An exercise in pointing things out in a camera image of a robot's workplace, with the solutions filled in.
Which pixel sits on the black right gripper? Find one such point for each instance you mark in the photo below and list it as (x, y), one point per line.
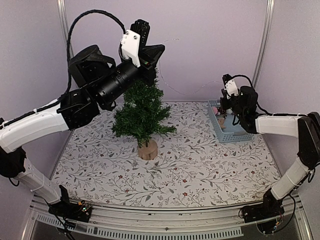
(224, 106)

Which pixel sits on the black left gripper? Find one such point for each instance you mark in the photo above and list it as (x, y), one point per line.
(149, 55)

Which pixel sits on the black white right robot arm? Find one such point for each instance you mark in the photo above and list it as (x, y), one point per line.
(243, 102)

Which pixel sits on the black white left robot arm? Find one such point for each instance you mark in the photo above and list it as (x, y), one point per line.
(100, 82)

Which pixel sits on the small green christmas tree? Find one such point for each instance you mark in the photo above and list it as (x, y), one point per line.
(142, 113)

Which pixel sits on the wooden tree stump base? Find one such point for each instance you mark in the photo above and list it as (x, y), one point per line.
(148, 152)

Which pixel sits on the pink pompom ornament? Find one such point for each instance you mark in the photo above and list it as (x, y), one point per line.
(215, 110)

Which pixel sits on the beige wooden ornament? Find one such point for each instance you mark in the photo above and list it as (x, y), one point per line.
(221, 122)

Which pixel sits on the light blue plastic basket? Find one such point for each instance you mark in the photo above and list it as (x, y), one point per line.
(230, 133)

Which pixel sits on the floral patterned table mat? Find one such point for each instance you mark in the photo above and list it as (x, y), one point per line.
(192, 168)

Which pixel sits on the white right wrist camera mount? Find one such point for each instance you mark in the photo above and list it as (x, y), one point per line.
(230, 87)

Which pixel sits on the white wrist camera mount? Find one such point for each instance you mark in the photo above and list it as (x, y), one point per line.
(129, 47)
(230, 87)

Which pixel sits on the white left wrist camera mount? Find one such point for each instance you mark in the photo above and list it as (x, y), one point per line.
(129, 47)

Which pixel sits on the left aluminium corner post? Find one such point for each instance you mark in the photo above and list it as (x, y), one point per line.
(62, 14)

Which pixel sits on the aluminium corner post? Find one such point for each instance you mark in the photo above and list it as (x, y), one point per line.
(62, 14)
(264, 41)

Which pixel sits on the right aluminium corner post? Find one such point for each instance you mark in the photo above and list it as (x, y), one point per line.
(264, 41)

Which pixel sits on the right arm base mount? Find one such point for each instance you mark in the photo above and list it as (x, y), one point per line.
(269, 208)

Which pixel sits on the front aluminium rail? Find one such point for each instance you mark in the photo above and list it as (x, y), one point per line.
(115, 222)

